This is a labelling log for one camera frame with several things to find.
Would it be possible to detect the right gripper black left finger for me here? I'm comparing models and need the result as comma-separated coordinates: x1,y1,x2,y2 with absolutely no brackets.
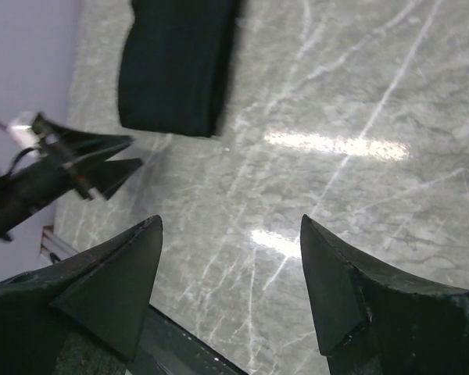
0,216,163,374

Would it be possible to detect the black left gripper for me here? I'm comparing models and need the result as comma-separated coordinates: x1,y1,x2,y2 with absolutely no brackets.
0,112,143,242

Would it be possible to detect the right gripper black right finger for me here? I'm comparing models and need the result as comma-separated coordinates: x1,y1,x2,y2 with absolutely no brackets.
300,216,469,374

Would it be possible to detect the black t shirt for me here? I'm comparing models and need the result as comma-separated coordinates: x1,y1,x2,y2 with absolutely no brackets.
117,0,245,138

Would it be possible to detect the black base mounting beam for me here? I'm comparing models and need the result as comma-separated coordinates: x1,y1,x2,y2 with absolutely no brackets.
127,305,246,375

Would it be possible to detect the aluminium extrusion rail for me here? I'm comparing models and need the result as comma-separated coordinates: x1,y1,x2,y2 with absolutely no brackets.
38,226,78,268

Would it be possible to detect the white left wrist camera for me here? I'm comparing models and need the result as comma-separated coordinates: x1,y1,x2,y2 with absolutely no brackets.
6,111,42,159

